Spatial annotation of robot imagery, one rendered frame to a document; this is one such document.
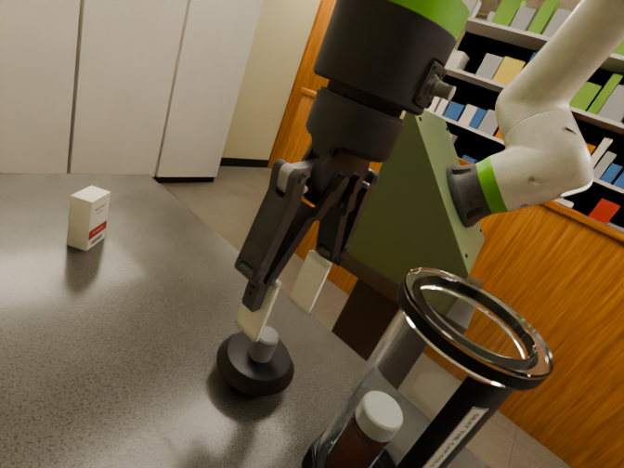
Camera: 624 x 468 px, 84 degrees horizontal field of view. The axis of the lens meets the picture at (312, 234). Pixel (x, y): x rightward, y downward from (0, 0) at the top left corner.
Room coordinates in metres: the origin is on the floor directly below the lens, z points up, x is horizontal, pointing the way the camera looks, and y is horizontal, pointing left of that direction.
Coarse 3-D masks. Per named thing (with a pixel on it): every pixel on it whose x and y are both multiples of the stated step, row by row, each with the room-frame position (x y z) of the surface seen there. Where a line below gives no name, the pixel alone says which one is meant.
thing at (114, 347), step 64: (0, 192) 0.44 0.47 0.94; (64, 192) 0.51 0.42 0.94; (128, 192) 0.60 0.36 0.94; (0, 256) 0.32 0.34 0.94; (64, 256) 0.36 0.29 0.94; (128, 256) 0.42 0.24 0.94; (192, 256) 0.48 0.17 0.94; (0, 320) 0.24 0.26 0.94; (64, 320) 0.27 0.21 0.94; (128, 320) 0.31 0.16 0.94; (192, 320) 0.35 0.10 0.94; (0, 384) 0.19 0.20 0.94; (64, 384) 0.21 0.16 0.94; (128, 384) 0.23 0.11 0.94; (192, 384) 0.26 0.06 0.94; (320, 384) 0.33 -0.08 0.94; (0, 448) 0.15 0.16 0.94; (64, 448) 0.16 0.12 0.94; (128, 448) 0.18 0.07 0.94; (192, 448) 0.20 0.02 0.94; (256, 448) 0.22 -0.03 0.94
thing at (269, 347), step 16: (240, 336) 0.32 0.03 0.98; (272, 336) 0.30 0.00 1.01; (224, 352) 0.29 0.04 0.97; (240, 352) 0.29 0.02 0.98; (256, 352) 0.29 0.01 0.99; (272, 352) 0.30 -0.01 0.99; (288, 352) 0.32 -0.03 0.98; (224, 368) 0.27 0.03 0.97; (240, 368) 0.27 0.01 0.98; (256, 368) 0.28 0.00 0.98; (272, 368) 0.29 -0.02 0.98; (288, 368) 0.30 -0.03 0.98; (240, 384) 0.26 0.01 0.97; (256, 384) 0.27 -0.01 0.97; (272, 384) 0.27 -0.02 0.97; (288, 384) 0.29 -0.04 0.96
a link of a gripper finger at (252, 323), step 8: (272, 288) 0.25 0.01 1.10; (272, 296) 0.25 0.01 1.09; (264, 304) 0.25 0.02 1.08; (272, 304) 0.26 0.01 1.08; (240, 312) 0.26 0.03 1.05; (248, 312) 0.26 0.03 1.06; (256, 312) 0.26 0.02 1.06; (264, 312) 0.25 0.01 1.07; (240, 320) 0.26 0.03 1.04; (248, 320) 0.26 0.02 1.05; (256, 320) 0.26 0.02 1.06; (264, 320) 0.25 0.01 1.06; (240, 328) 0.26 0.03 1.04; (248, 328) 0.26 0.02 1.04; (256, 328) 0.25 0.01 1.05; (264, 328) 0.26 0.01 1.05; (248, 336) 0.26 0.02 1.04; (256, 336) 0.25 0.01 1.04
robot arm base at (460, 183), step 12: (456, 168) 0.81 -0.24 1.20; (468, 168) 0.80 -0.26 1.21; (456, 180) 0.78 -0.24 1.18; (468, 180) 0.77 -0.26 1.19; (456, 192) 0.76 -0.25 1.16; (468, 192) 0.76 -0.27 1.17; (480, 192) 0.76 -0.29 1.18; (456, 204) 0.75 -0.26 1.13; (468, 204) 0.75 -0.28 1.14; (480, 204) 0.76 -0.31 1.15; (468, 216) 0.77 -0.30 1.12; (480, 216) 0.77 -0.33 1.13
